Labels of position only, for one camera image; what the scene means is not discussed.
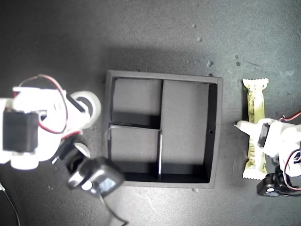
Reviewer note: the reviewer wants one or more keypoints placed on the wide white tape roll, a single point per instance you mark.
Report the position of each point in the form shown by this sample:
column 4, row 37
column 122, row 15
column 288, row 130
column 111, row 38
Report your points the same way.
column 96, row 106

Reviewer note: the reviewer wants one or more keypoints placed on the snack bar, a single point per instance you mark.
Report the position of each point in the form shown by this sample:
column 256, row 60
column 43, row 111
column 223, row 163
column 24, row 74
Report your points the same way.
column 255, row 103

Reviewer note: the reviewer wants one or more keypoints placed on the small white tape roll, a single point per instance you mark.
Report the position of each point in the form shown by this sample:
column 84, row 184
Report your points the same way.
column 84, row 149

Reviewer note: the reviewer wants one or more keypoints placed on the black tray with wells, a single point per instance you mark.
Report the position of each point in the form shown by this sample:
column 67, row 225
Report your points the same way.
column 183, row 122

